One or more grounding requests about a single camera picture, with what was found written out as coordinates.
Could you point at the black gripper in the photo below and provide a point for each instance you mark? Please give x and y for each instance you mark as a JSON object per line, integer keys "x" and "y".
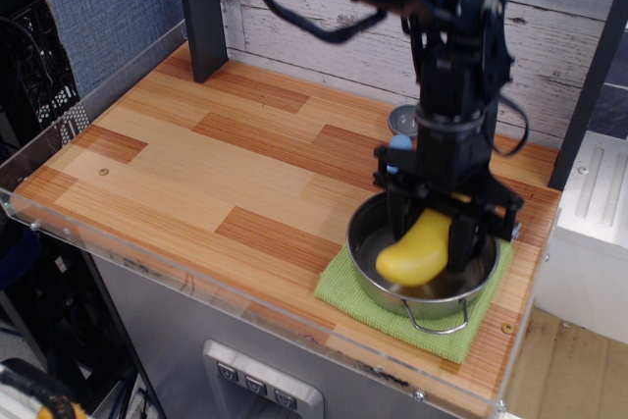
{"x": 450, "y": 172}

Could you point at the yellow toy banana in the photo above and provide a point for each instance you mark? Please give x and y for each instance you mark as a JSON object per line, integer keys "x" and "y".
{"x": 421, "y": 254}

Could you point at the silver metal pot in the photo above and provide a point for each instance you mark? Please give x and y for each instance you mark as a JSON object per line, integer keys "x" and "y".
{"x": 369, "y": 231}

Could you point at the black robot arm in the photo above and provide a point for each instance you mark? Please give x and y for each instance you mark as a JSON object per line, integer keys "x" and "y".
{"x": 461, "y": 63}

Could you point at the green cloth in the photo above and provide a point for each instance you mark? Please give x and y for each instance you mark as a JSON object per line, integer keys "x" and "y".
{"x": 339, "y": 287}

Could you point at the silver button panel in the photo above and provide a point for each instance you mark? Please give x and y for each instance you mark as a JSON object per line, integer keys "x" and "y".
{"x": 248, "y": 388}

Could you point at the black perforated crate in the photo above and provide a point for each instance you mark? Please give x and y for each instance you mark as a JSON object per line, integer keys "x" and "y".
{"x": 38, "y": 87}

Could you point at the yellow black object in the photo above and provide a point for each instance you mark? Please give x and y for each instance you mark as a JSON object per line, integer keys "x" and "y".
{"x": 28, "y": 392}

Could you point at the blue-handled grey spoon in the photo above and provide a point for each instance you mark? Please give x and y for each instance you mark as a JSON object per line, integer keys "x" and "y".
{"x": 402, "y": 124}

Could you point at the dark right post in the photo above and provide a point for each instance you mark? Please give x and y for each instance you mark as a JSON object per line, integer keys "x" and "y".
{"x": 589, "y": 95}

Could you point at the dark post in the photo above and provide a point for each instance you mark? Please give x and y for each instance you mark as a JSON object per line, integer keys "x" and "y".
{"x": 589, "y": 95}
{"x": 205, "y": 36}

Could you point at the dark left post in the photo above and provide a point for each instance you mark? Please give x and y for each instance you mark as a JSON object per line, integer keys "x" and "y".
{"x": 205, "y": 36}

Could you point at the clear acrylic guard rail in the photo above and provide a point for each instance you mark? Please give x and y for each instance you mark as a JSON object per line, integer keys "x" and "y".
{"x": 211, "y": 211}

